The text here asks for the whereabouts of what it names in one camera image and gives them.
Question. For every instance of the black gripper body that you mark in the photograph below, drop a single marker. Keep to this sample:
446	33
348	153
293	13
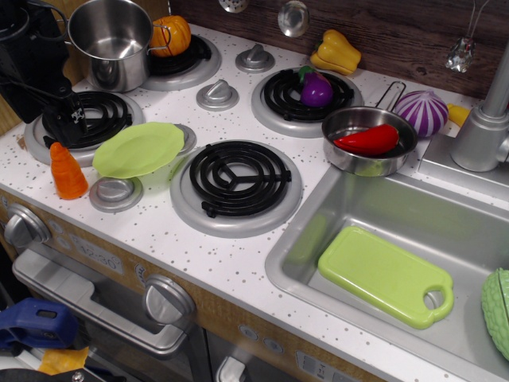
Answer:
62	115

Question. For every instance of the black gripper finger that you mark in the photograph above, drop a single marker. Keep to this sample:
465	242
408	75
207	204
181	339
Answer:
48	141
84	126

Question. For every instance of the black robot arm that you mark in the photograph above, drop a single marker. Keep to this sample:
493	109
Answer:
33	84

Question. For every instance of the orange toy carrot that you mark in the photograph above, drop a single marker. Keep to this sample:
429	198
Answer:
68	178

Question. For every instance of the light green plastic plate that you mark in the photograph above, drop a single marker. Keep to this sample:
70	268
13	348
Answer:
139	150

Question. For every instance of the silver stove knob under plate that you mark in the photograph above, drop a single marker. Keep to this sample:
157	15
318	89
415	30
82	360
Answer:
189	138

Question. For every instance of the front left black burner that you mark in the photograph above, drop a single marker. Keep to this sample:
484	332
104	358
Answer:
106	113

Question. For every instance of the black burner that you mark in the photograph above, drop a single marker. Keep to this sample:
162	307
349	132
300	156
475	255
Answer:
198	63
236	189
276	104
106	113

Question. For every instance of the silver stove knob front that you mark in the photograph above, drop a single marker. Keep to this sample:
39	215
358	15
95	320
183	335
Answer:
113	195

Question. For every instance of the silver oven knob left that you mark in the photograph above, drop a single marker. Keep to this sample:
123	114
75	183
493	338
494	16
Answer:
24	227

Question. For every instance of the silver oven knob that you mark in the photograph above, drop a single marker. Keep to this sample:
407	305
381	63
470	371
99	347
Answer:
165	301
24	227

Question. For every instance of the stainless steel pot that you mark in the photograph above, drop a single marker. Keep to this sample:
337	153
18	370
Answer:
114	37

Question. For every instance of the orange toy pumpkin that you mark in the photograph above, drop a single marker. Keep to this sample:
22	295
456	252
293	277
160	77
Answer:
171	36

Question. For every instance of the back left black burner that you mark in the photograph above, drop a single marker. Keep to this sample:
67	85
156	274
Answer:
198	63

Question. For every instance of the silver stove knob middle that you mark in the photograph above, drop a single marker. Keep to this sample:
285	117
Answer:
219	96

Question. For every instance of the front right black burner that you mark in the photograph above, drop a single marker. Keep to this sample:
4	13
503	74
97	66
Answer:
236	189

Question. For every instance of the silver stove knob back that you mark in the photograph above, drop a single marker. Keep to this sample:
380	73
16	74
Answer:
255	60

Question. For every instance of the silver oven knob right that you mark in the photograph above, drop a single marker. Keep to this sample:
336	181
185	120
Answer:
165	301

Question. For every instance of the back right black burner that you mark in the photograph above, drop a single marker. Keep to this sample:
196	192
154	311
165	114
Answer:
276	104

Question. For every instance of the hanging steel skimmer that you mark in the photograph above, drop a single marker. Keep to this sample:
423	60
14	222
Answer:
234	6

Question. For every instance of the purple toy eggplant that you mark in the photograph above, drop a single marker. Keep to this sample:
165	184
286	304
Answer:
316	89

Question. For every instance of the hanging steel ladle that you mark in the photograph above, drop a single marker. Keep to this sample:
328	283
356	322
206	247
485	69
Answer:
293	19

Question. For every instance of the yellow toy bell pepper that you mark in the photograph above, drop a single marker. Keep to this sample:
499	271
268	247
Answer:
335	53

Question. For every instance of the small steel frying pan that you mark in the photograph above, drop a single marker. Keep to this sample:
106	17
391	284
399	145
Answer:
350	120

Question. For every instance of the red toy chili pepper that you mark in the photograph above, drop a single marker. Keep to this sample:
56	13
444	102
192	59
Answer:
371	142

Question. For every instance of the purple white toy onion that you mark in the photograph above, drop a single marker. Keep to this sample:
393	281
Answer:
425	111

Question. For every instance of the green plastic cutting board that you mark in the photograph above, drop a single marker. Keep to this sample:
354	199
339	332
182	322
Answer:
389	278

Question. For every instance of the yellow toy piece behind onion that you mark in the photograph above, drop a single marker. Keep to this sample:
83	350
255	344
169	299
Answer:
458	114

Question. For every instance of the hanging metal whisk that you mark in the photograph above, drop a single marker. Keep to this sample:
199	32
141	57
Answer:
460	56

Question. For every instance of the silver toy faucet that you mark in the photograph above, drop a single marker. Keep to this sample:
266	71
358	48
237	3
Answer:
482	143

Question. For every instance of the green toy cabbage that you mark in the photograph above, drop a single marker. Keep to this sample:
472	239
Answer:
494	302

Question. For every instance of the silver oven door handle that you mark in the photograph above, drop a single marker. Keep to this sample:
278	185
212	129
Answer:
99	300

